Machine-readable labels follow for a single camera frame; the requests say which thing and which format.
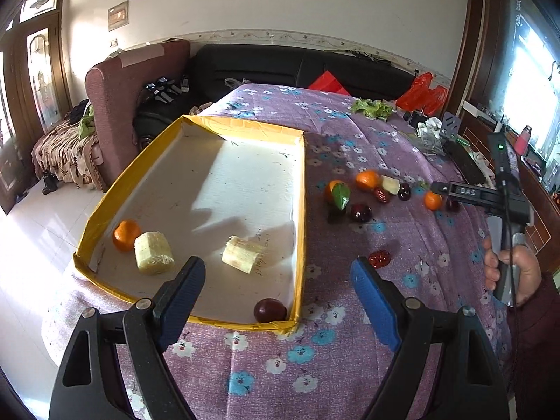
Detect purple floral tablecloth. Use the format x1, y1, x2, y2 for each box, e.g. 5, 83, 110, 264
41, 83, 521, 420

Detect grey metal bracket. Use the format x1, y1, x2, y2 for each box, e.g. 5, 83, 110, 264
442, 111, 462, 141

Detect orange with green leaf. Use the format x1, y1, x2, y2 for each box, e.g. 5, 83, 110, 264
324, 179, 352, 211

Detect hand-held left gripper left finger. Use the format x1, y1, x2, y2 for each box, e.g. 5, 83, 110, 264
48, 256, 206, 420

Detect maroon armchair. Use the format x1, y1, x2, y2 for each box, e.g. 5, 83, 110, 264
84, 39, 191, 191

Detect green lettuce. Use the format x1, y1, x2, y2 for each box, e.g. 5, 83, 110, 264
352, 98, 394, 121

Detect pink bottle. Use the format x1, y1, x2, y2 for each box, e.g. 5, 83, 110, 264
515, 125, 532, 156

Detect person's right forearm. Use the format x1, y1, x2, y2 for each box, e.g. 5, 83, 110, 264
506, 271, 560, 420

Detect person's right hand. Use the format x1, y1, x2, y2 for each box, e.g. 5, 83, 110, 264
482, 237, 544, 308

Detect black leather sofa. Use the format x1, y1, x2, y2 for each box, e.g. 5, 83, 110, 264
133, 44, 416, 149

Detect wooden glass door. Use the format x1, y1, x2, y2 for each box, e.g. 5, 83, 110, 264
0, 0, 73, 215

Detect white crumpled cloth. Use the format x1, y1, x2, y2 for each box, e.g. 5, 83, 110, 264
415, 117, 445, 138
470, 152, 497, 176

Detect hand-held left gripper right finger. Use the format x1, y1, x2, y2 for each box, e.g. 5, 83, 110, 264
350, 257, 510, 420

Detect brown patterned blanket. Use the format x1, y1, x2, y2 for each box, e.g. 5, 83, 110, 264
31, 116, 103, 189

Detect black flat device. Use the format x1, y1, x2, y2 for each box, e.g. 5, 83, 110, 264
446, 140, 486, 184

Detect black devices on sofa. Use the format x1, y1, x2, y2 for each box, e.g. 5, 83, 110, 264
144, 76, 190, 103

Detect bright window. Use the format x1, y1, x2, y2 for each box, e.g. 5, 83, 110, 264
499, 0, 560, 176

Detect red plastic bag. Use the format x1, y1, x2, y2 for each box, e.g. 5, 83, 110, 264
396, 72, 449, 114

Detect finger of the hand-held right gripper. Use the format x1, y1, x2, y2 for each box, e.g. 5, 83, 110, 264
431, 181, 502, 206

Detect clear plastic packaging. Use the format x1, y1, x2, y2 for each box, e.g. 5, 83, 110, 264
418, 133, 448, 157

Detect large sugarcane piece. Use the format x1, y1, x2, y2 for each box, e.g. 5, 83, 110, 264
133, 230, 176, 276

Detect yellow cardboard tray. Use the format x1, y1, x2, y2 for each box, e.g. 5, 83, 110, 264
72, 115, 307, 337

